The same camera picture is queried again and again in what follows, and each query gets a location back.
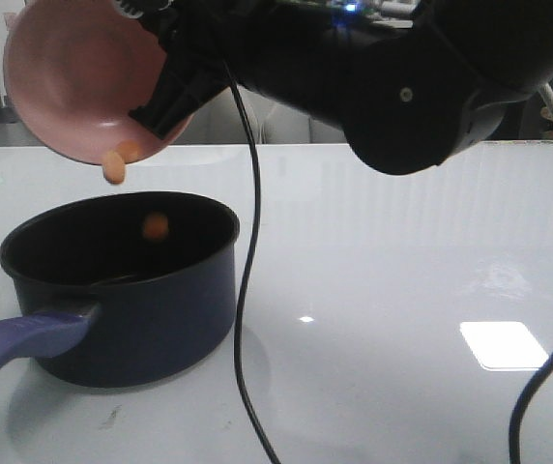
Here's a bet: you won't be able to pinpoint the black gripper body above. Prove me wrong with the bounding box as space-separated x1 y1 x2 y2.
111 0 239 140

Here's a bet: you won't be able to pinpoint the pink bowl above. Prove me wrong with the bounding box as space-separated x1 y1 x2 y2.
4 0 190 165

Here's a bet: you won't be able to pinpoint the orange ham slices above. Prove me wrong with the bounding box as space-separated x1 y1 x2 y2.
102 140 169 243

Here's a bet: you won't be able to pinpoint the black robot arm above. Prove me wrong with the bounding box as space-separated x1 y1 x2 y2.
117 1 553 175

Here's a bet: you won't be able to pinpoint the dark blue saucepan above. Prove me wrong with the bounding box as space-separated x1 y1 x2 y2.
0 191 240 388

